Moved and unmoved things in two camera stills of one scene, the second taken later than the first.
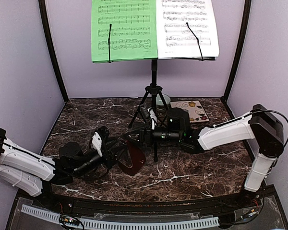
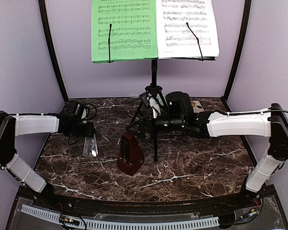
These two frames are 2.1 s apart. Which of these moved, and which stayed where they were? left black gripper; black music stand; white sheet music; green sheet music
Moved: left black gripper
Stayed: green sheet music; white sheet music; black music stand
